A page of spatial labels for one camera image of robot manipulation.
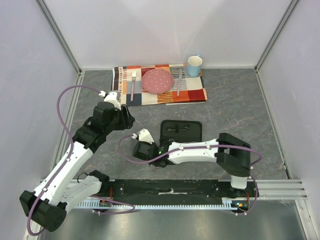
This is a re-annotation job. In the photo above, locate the black zip tool case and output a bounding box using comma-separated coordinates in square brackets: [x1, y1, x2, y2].
[159, 119, 203, 143]

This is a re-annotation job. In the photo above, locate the black hair clip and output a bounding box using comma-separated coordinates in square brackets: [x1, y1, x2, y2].
[166, 126, 190, 133]

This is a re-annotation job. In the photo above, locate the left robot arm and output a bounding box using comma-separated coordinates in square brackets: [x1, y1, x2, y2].
[19, 101, 135, 232]

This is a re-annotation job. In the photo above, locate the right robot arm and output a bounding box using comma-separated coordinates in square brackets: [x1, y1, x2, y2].
[132, 129, 251, 197]

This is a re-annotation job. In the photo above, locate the pink dotted plate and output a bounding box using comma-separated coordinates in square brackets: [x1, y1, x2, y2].
[141, 69, 174, 95]

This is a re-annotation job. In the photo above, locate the colourful patchwork placemat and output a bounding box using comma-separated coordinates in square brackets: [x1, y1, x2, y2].
[111, 63, 208, 106]

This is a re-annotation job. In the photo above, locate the light blue mug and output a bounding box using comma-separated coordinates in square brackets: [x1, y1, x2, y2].
[187, 55, 203, 78]

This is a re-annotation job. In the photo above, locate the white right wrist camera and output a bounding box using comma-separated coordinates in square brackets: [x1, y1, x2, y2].
[131, 128, 155, 144]

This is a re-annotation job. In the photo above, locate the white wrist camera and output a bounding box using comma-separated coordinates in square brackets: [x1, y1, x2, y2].
[98, 90, 121, 110]
[131, 128, 155, 144]

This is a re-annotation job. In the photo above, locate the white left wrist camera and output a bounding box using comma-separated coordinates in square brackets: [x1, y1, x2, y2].
[98, 90, 121, 110]

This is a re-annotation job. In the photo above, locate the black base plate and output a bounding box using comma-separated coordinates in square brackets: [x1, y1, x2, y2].
[96, 179, 259, 200]

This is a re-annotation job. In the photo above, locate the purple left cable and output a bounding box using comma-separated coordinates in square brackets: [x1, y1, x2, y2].
[26, 84, 137, 237]

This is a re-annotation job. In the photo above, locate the purple cable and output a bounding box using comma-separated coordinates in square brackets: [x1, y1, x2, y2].
[117, 133, 263, 217]
[26, 84, 137, 237]

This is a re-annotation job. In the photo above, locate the pink handled fork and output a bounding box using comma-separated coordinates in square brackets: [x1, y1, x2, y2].
[130, 71, 137, 102]

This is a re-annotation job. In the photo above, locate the pink handled knife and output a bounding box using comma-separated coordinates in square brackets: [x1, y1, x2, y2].
[177, 66, 183, 97]

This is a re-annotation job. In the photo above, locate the light blue cable duct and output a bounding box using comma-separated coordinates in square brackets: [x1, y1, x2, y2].
[75, 198, 248, 210]

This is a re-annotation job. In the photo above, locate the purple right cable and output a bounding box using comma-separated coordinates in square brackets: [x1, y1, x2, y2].
[117, 133, 263, 217]

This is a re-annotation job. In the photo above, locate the aluminium frame rail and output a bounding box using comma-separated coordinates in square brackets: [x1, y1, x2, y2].
[34, 177, 308, 200]

